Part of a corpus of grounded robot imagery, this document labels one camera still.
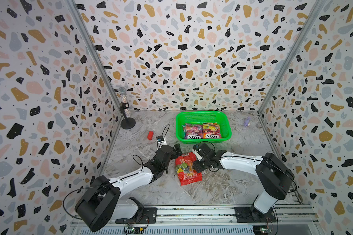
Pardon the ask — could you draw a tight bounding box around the purple Fox's berries candy bag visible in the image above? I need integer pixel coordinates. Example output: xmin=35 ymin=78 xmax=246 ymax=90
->
xmin=183 ymin=123 xmax=203 ymax=140

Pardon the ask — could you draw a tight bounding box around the red fruit candy bag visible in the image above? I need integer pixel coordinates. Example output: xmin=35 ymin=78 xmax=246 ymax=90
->
xmin=175 ymin=152 xmax=203 ymax=186

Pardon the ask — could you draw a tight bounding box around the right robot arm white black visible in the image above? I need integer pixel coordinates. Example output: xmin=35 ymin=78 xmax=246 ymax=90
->
xmin=193 ymin=144 xmax=295 ymax=221

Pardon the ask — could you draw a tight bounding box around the glitter microphone on black stand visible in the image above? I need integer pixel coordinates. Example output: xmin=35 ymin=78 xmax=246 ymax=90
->
xmin=118 ymin=87 xmax=136 ymax=130

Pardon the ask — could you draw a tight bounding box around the small purple toy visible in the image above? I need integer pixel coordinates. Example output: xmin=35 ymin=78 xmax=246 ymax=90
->
xmin=243 ymin=117 xmax=252 ymax=127

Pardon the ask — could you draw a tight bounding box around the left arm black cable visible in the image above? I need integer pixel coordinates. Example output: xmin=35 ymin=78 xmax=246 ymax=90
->
xmin=62 ymin=186 xmax=92 ymax=221

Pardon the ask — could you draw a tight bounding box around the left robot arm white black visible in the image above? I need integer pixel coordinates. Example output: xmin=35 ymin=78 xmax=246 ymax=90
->
xmin=75 ymin=144 xmax=182 ymax=232

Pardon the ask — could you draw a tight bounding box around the orange Fox's fruits candy bag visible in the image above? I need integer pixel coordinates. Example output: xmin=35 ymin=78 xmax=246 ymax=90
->
xmin=202 ymin=123 xmax=222 ymax=139

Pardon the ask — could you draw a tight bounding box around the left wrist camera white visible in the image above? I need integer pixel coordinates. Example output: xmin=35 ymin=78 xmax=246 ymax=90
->
xmin=156 ymin=135 xmax=167 ymax=148

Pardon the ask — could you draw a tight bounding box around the green plastic basket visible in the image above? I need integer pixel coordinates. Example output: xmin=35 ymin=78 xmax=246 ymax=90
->
xmin=175 ymin=111 xmax=232 ymax=144

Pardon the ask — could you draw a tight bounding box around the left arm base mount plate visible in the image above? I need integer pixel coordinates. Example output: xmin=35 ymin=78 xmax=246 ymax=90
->
xmin=115 ymin=207 xmax=157 ymax=224

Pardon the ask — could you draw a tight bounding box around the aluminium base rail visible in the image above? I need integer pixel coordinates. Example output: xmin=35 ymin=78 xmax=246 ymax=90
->
xmin=69 ymin=204 xmax=321 ymax=235

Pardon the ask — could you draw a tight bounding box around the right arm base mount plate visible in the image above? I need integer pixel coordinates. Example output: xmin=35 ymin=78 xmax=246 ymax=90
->
xmin=234 ymin=206 xmax=277 ymax=223

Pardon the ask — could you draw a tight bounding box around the red cube block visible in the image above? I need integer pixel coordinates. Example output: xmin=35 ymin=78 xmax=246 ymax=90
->
xmin=147 ymin=131 xmax=154 ymax=140

